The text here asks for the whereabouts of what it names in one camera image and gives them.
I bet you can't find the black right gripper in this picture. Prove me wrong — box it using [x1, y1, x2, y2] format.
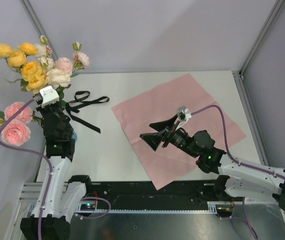
[139, 114, 199, 159]

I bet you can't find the pink wrapping paper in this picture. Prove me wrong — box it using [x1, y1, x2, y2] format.
[111, 73, 247, 190]

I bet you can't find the white rose stem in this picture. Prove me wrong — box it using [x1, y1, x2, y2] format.
[45, 67, 72, 103]

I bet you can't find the black ribbon gold lettering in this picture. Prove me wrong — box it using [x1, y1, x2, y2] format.
[64, 90, 110, 134]

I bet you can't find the yellow rose stem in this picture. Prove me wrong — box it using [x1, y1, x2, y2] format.
[0, 42, 47, 94]

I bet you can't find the green flower stem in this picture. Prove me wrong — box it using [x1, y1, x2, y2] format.
[0, 34, 56, 147]

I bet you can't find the pale pink rose stem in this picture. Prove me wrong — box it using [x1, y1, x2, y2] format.
[55, 41, 90, 76]

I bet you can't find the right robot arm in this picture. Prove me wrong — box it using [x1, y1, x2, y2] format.
[139, 116, 285, 211]

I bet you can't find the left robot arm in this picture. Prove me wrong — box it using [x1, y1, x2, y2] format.
[20, 102, 93, 240]

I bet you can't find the teal cylindrical vase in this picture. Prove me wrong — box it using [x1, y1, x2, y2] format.
[71, 132, 78, 142]

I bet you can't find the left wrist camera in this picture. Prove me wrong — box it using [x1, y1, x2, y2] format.
[39, 85, 60, 108]

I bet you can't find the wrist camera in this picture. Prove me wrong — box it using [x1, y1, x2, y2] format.
[176, 105, 192, 130]
[39, 85, 60, 108]

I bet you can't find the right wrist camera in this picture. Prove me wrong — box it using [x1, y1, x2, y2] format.
[176, 105, 192, 130]

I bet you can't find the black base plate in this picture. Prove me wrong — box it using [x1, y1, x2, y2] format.
[87, 180, 233, 206]

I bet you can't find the slotted cable duct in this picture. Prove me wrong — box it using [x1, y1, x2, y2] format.
[74, 201, 234, 215]

